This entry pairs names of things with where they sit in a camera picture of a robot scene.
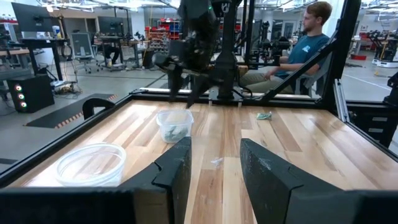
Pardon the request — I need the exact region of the person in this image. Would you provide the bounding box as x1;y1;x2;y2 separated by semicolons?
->
239;1;333;95

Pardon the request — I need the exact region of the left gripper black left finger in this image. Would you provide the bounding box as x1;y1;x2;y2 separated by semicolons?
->
119;136;193;224

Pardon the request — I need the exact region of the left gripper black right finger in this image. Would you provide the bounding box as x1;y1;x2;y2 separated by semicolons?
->
240;138;352;224

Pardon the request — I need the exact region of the square clear plastic container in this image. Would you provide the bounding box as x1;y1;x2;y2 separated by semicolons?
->
155;109;194;144

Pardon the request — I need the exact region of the red parts shelf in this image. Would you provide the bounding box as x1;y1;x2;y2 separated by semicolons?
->
145;18;182;52

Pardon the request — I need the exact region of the black computer monitor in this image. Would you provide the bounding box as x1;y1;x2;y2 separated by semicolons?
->
11;2;53;33
97;16;126;36

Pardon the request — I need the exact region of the black metal table frame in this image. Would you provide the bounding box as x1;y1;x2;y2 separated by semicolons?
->
0;0;398;189

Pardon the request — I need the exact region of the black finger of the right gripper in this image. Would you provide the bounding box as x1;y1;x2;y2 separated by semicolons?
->
167;63;185;103
185;73;212;109

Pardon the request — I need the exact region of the round clear plastic container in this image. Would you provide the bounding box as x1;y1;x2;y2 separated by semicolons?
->
55;142;127;187

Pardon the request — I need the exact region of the black computer tower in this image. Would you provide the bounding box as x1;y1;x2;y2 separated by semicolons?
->
6;74;55;114

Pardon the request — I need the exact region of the black curved handle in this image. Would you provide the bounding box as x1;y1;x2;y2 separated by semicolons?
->
82;98;116;121

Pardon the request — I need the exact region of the black hazard-striped floor mat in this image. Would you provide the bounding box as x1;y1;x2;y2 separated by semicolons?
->
24;93;119;129

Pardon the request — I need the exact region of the black standing desk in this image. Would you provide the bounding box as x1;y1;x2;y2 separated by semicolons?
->
21;37;70;82

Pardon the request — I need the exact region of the grey office chair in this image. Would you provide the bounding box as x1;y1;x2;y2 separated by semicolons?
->
69;32;95;74

